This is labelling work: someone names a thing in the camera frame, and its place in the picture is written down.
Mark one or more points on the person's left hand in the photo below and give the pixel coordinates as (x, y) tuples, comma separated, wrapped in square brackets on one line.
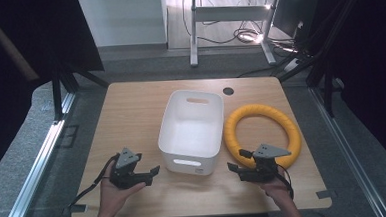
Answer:
[(114, 197)]

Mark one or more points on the person's right hand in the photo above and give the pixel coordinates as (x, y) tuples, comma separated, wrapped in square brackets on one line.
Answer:
[(278, 190)]

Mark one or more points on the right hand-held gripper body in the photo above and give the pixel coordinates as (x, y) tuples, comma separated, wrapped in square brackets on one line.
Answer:
[(266, 168)]

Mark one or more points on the black computer tower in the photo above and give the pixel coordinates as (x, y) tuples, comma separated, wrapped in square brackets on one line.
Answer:
[(289, 13)]

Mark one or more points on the white plastic basket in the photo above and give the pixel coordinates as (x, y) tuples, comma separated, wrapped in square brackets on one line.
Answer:
[(190, 135)]

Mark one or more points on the black curtain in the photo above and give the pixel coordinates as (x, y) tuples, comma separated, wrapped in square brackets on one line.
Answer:
[(43, 29), (372, 62)]

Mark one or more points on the white desk frame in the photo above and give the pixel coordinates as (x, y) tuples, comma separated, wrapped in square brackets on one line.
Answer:
[(193, 38)]

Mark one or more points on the white power strip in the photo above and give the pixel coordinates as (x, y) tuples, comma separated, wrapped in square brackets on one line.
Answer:
[(292, 64)]

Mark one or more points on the aluminium floor rail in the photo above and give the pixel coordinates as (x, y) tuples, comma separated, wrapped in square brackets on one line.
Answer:
[(350, 157), (34, 177)]

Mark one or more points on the grey tape piece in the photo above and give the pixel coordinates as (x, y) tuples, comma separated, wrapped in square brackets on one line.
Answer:
[(76, 208), (325, 194)]

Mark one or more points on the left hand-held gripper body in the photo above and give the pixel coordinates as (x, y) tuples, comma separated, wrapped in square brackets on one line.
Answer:
[(124, 173)]

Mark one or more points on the brown diagonal pole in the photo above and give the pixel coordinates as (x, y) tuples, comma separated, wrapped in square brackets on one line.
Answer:
[(7, 48)]

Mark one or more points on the black tripod stand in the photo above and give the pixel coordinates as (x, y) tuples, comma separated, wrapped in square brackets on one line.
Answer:
[(328, 91), (56, 95)]

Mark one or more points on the black round table grommet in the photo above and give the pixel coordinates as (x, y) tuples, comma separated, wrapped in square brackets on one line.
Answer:
[(228, 91)]

